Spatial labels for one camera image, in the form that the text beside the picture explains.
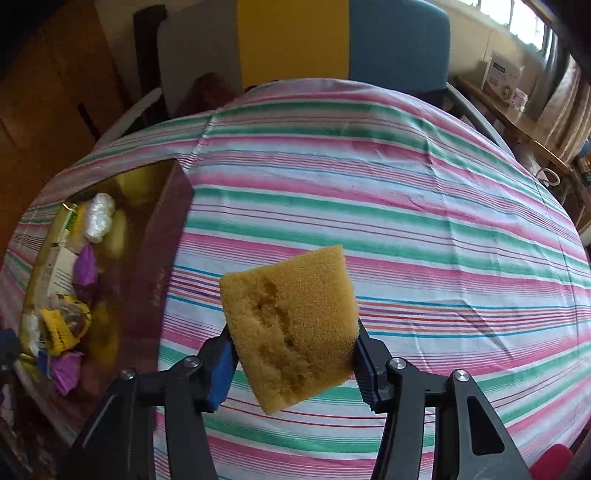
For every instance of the beige striped curtain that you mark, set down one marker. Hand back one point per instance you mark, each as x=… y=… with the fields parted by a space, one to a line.
x=568 y=106

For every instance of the striped pink green blanket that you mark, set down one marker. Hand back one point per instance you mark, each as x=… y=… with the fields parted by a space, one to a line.
x=392 y=207

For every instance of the red fabric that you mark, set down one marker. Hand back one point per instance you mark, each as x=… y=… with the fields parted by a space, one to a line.
x=551 y=464

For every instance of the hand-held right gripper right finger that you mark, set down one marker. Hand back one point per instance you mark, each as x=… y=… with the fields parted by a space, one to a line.
x=367 y=369

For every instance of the dark red cloth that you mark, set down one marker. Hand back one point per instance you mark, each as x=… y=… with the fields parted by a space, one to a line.
x=210 y=94

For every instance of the yellow printed packet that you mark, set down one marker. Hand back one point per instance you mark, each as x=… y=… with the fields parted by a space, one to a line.
x=64 y=325

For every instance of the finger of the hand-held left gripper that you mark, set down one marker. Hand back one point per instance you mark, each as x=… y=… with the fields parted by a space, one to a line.
x=8 y=346

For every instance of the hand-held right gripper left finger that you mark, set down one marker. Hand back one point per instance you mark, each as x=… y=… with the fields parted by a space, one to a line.
x=224 y=369

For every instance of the cream yellow tube packet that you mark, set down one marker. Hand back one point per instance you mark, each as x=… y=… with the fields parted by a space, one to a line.
x=69 y=224

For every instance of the small blue white item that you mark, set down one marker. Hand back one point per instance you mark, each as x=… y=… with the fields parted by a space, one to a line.
x=44 y=364

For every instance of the clear plastic bag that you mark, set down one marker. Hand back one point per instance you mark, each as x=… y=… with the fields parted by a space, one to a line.
x=98 y=217

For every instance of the gold metal tin box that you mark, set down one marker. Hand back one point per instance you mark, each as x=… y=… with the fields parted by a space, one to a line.
x=157 y=258

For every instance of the white printed carton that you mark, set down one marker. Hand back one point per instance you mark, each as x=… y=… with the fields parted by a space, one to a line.
x=501 y=76

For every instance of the yellow sponge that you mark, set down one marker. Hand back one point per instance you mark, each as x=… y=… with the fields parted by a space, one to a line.
x=291 y=323

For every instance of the purple wrapper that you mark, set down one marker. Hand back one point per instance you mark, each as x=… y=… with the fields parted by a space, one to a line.
x=86 y=267
x=67 y=371

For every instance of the green white small box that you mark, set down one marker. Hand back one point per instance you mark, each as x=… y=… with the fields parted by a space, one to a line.
x=57 y=270

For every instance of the wooden shelf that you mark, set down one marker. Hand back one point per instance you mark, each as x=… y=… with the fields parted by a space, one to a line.
x=521 y=124

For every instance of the grey curved metal rail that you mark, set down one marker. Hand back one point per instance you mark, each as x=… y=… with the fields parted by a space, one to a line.
x=480 y=117
x=124 y=115

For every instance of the grey yellow blue sofa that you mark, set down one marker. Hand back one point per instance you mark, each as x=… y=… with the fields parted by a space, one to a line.
x=295 y=37

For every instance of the wooden wardrobe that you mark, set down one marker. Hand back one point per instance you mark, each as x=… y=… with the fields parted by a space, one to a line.
x=46 y=92

